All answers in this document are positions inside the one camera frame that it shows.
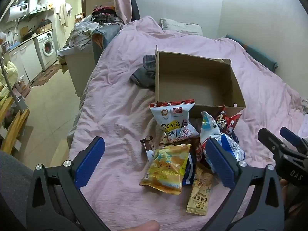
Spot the beige snack bar packet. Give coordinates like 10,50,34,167
186,166,214,216

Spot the wooden chair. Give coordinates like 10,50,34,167
0,91,30,154

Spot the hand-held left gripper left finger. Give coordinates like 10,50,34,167
26,136,111,231

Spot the dark blue snack packet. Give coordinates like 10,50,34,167
182,153,196,186

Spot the white scribble-print snack bag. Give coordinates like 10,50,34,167
149,99,201,145

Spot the red cartoon snack bag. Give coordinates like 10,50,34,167
215,106,242,137

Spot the patterned floor rug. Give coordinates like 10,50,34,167
31,61,63,87

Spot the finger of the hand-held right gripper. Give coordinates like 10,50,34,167
258,128,287,155
280,126,308,155

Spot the pink hanging cloth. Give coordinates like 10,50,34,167
112,0,133,24

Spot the white light-blue snack bag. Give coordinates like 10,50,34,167
200,111,222,150

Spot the brown cardboard box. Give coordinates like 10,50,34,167
154,45,246,118

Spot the pile of clothes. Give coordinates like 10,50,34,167
64,6,124,51

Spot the white washing machine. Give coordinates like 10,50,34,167
34,30,58,71

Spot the yellow snack bag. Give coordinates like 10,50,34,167
140,144,192,195

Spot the white hanging towel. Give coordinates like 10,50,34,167
58,2,73,26

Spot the grey pillow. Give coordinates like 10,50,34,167
161,18,204,35

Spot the small brown snack packet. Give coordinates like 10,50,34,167
140,136,157,155

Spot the person's dark grey clothing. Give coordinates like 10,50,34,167
0,150,34,231

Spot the cream padded jacket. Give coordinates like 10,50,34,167
0,60,18,101

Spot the white kitchen cabinet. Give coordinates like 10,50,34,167
10,37,42,82

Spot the blue and white snack bag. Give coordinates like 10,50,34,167
221,133,246,162

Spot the person's left hand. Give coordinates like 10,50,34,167
125,221,160,231

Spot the white storage chest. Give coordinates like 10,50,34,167
58,46,97,97

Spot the pink blanket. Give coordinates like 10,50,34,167
69,16,308,231

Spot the dark bed frame pole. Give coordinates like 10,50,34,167
127,0,141,23

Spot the grey striped garment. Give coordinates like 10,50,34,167
130,55,157,88

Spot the white water heater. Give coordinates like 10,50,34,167
8,0,39,17

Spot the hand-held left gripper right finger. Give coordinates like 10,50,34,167
204,137,285,231

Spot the teal cushion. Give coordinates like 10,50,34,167
225,34,278,71

